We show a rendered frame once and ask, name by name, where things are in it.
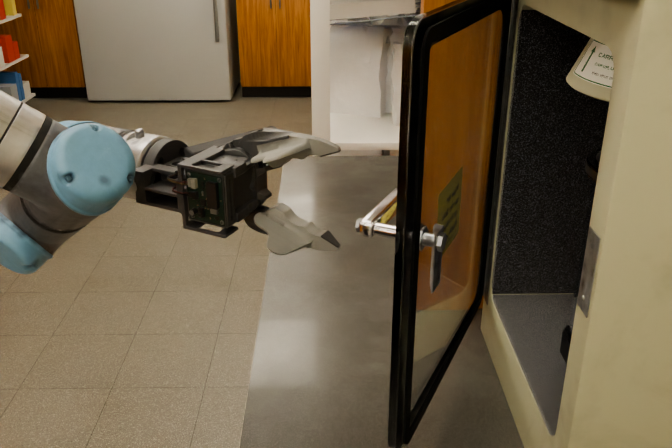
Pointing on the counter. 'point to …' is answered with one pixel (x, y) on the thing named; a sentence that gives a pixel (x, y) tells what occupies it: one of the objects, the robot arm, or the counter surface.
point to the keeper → (588, 271)
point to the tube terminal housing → (613, 232)
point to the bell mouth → (593, 71)
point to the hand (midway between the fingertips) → (336, 196)
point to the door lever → (376, 222)
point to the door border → (414, 191)
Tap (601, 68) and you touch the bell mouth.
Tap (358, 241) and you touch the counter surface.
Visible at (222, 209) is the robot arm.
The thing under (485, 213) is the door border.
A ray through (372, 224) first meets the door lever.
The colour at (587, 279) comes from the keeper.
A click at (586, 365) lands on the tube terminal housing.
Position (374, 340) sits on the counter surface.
